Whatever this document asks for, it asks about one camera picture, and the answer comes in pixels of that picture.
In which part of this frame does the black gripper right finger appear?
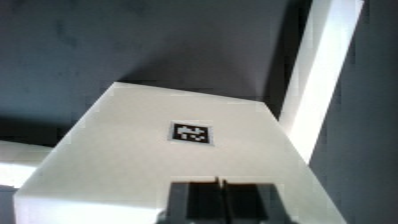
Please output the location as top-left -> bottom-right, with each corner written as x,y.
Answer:
224,182 -> 288,224

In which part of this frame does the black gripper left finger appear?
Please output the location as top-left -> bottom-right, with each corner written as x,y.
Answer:
165,182 -> 222,224

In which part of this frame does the white cabinet body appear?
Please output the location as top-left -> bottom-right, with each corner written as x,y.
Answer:
14,83 -> 346,224

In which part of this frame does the white workspace border frame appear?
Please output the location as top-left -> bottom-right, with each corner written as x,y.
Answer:
279,0 -> 364,162

